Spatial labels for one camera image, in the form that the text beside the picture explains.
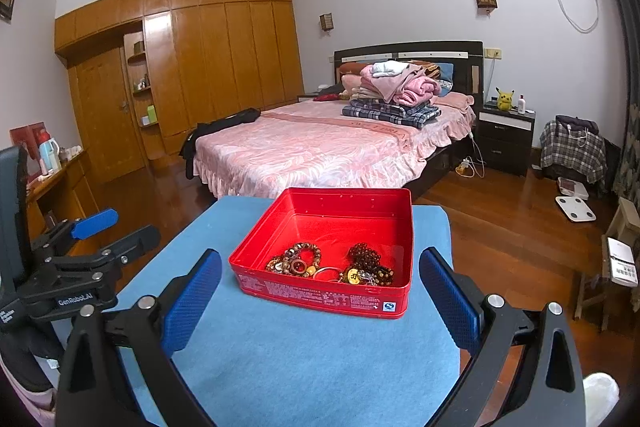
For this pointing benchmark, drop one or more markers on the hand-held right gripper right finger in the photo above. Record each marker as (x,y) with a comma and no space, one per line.
(450,302)

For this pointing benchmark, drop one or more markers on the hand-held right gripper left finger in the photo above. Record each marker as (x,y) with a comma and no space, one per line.
(192,302)

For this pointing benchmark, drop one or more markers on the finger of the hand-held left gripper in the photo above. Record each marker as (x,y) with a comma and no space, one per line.
(95,223)
(132,242)

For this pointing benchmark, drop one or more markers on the gold coin pendant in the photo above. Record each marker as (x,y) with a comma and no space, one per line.
(354,277)

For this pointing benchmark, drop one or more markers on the red rectangular box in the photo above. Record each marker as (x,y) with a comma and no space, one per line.
(325,227)

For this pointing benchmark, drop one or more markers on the wooden desk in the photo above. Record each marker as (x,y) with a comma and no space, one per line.
(70,187)

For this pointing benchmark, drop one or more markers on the light blue thermos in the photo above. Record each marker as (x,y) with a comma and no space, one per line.
(49,157)

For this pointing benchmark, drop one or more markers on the blue table cloth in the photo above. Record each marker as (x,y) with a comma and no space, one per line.
(280,357)

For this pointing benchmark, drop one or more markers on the wooden door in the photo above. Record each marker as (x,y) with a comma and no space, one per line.
(110,117)

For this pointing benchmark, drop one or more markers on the red gift box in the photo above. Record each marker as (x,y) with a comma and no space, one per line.
(25,139)

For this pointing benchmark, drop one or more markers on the green box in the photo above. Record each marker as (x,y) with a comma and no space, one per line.
(151,115)

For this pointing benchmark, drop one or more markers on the silver bangle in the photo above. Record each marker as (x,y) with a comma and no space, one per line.
(327,273)

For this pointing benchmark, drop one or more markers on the floor power strip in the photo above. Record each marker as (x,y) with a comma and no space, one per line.
(465,168)

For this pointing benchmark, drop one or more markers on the wooden stool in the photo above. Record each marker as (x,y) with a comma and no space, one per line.
(590,287)

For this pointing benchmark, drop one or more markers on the black clothing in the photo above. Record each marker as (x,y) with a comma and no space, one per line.
(220,124)

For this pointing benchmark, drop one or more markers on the white bathroom scale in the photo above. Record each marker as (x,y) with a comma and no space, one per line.
(576,208)

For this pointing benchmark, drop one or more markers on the red white floor scale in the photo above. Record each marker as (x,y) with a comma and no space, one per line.
(572,187)

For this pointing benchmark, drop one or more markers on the dark wooden nightstand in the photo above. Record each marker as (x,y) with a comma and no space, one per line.
(502,142)

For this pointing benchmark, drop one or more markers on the white paper sheet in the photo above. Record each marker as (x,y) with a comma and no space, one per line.
(622,262)

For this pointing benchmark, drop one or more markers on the white plastic bag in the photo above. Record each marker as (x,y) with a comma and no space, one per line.
(600,399)

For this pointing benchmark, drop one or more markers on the plaid bag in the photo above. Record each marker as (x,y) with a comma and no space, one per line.
(572,152)

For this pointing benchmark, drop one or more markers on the bed with pink bedspread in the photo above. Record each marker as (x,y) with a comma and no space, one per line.
(310,147)

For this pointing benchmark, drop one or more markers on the folded plaid blanket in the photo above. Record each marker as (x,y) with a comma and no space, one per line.
(390,113)

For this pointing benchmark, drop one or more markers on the wooden wardrobe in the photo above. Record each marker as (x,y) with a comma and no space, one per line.
(225,57)

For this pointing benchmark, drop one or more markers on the white bottle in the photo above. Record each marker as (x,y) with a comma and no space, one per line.
(521,105)

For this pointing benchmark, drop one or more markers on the yellow plush toy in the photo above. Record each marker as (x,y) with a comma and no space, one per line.
(505,99)

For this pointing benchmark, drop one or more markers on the pile of pink clothes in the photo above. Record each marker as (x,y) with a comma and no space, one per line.
(400,87)

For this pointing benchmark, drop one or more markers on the blue pillow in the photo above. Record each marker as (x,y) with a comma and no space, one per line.
(446,74)

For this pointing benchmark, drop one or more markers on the dark red cloth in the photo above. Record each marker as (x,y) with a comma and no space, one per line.
(327,96)

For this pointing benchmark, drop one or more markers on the dark wooden headboard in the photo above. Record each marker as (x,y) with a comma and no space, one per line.
(465,62)

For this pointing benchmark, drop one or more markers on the white garment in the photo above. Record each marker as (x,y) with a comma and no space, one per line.
(386,68)

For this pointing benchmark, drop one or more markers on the wall power socket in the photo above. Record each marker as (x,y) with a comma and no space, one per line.
(493,53)

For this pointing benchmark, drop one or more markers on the small wall lamp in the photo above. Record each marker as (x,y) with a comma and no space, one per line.
(326,22)

